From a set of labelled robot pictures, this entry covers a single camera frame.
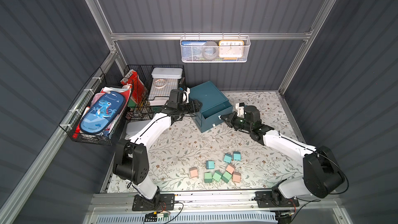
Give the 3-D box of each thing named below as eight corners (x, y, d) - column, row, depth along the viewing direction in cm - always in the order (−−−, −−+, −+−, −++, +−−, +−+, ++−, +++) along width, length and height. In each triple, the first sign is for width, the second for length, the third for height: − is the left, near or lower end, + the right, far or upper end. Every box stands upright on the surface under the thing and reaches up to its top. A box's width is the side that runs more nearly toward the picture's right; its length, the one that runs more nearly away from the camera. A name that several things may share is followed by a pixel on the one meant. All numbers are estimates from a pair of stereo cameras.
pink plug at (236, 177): (232, 182, 81) (233, 181, 79) (231, 173, 84) (232, 171, 83) (241, 182, 81) (241, 181, 79) (239, 173, 84) (240, 171, 83)
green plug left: (204, 182, 81) (204, 181, 79) (204, 173, 84) (204, 172, 82) (212, 182, 81) (212, 181, 79) (211, 173, 84) (212, 172, 82)
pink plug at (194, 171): (190, 178, 83) (190, 176, 81) (189, 169, 86) (189, 167, 84) (198, 176, 83) (198, 175, 82) (197, 167, 86) (197, 166, 85)
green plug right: (220, 178, 82) (220, 177, 80) (225, 171, 84) (225, 170, 82) (226, 184, 80) (227, 183, 78) (232, 176, 82) (232, 175, 81)
